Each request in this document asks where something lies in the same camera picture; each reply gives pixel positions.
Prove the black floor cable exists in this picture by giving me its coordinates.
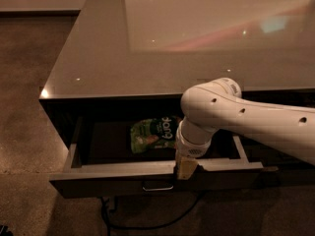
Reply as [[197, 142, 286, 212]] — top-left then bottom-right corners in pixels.
[[99, 190, 208, 236]]

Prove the green snack bag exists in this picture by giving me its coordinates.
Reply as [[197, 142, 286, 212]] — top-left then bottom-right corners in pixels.
[[130, 116, 182, 154]]

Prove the drawer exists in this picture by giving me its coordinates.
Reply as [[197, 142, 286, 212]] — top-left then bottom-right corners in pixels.
[[50, 118, 279, 198]]

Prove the grey drawer cabinet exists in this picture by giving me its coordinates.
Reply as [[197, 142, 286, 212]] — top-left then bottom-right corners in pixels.
[[40, 0, 315, 183]]

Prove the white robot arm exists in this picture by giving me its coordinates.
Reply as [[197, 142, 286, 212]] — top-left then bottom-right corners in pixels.
[[175, 78, 315, 180]]

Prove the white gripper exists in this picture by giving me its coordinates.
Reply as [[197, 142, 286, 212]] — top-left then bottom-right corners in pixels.
[[175, 118, 218, 180]]

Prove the dark object floor corner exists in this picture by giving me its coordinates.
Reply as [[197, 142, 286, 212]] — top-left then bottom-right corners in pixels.
[[0, 225, 13, 236]]

